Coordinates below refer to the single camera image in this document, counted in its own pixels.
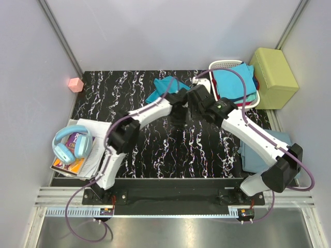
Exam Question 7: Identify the teal t shirt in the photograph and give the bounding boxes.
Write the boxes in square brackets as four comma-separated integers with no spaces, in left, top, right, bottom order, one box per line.
[145,76,190,103]

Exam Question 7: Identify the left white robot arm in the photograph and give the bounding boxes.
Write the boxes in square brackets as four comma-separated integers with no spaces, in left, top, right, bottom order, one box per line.
[91,88,188,205]

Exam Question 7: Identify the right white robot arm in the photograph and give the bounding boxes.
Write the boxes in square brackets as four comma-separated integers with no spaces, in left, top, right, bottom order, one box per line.
[187,85,303,205]

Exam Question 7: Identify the stack of papers and books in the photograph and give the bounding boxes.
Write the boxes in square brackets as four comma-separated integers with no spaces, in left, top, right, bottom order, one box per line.
[50,119,110,180]

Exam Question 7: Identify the light blue shirt in basket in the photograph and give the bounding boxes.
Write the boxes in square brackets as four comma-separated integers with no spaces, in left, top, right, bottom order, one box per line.
[213,63,257,101]

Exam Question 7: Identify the white perforated laundry basket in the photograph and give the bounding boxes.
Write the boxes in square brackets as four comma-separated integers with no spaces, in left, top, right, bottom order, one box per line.
[209,60,260,110]

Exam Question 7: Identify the red shirt in basket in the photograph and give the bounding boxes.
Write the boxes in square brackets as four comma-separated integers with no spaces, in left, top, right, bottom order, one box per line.
[211,74,259,106]

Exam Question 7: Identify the folded grey-blue t shirt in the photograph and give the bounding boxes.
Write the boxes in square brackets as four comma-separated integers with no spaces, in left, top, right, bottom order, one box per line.
[238,129,293,173]

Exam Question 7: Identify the green storage box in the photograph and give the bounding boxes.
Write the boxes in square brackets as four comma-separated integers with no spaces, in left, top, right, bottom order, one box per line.
[250,48,299,110]

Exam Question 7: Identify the pink cube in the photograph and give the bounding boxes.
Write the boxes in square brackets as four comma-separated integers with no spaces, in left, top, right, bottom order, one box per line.
[68,77,84,93]

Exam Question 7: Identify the light blue headphones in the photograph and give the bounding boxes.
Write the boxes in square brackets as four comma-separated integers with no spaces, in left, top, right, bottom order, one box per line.
[52,125,93,165]

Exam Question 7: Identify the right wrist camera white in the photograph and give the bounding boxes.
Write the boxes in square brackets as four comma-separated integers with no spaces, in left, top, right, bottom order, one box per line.
[192,77,211,92]

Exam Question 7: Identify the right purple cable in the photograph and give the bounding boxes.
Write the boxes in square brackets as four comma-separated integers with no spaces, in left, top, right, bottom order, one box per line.
[193,67,316,223]

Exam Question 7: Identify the purple cable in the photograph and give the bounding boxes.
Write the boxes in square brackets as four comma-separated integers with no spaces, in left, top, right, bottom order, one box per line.
[193,67,316,223]
[64,76,181,242]

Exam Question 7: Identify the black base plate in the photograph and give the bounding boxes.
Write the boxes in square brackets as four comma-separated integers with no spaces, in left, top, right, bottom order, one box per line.
[82,178,265,206]

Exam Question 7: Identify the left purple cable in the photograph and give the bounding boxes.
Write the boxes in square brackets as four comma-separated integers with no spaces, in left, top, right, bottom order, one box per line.
[64,76,181,242]

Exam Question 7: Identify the aluminium rail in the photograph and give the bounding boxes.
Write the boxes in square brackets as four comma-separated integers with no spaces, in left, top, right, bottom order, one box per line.
[34,187,314,208]

